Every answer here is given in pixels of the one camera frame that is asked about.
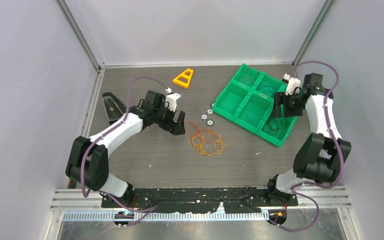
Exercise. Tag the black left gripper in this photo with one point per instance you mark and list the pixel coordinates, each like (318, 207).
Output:
(176, 128)

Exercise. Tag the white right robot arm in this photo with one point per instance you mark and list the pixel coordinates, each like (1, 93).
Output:
(320, 161)

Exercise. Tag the round token lower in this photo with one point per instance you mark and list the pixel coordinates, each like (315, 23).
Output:
(210, 122)

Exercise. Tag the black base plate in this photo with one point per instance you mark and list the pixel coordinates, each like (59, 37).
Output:
(198, 200)

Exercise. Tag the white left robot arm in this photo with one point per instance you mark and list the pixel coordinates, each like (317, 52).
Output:
(88, 162)

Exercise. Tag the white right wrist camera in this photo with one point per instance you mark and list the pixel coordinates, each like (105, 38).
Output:
(292, 84)

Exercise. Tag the yellow triangular plastic piece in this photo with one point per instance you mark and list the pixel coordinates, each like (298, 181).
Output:
(184, 79)

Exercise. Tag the green compartment bin tray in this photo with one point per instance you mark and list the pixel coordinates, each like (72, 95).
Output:
(247, 101)

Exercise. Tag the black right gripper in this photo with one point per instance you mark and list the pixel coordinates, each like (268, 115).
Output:
(279, 98)

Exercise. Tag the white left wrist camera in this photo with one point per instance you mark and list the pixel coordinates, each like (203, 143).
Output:
(171, 99)

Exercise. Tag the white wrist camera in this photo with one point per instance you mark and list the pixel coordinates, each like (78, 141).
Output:
(292, 84)
(171, 99)

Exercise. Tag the round token middle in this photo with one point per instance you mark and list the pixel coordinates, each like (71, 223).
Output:
(204, 117)

